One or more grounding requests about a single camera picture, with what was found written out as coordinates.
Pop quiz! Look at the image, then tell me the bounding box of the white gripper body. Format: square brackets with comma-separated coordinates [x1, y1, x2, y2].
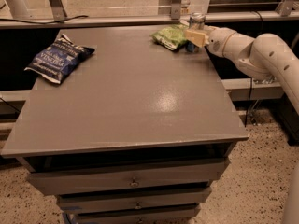
[207, 28, 235, 58]

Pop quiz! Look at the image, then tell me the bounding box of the redbull can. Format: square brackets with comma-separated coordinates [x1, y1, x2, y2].
[186, 12, 206, 53]

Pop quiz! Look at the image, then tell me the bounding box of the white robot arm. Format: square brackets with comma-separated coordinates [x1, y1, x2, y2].
[187, 26, 298, 224]

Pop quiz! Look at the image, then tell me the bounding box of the green jalapeno chip bag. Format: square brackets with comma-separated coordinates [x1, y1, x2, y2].
[151, 23, 187, 51]

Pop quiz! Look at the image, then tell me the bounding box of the blue vinegar chip bag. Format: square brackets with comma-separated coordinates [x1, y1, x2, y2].
[25, 34, 95, 84]

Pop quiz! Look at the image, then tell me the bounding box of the metal railing bar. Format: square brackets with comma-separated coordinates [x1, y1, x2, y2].
[0, 10, 299, 30]

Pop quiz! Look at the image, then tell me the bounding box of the grey drawer cabinet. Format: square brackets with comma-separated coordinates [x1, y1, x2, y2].
[0, 24, 249, 224]

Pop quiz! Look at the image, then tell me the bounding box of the middle grey drawer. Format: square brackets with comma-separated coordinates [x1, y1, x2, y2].
[57, 187, 211, 214]

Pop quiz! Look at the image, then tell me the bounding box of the grey drawer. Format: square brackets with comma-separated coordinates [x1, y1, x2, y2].
[57, 187, 211, 214]
[28, 158, 229, 195]
[75, 204, 199, 224]

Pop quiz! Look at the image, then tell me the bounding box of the bottom grey drawer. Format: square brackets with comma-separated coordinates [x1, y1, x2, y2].
[75, 204, 199, 224]

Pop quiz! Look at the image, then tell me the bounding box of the white pipe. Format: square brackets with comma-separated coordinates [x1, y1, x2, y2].
[5, 0, 31, 19]

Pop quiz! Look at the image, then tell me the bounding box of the top grey drawer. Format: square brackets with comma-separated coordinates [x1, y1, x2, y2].
[28, 158, 229, 195]

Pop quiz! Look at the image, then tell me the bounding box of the black cable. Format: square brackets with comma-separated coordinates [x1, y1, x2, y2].
[0, 14, 90, 25]

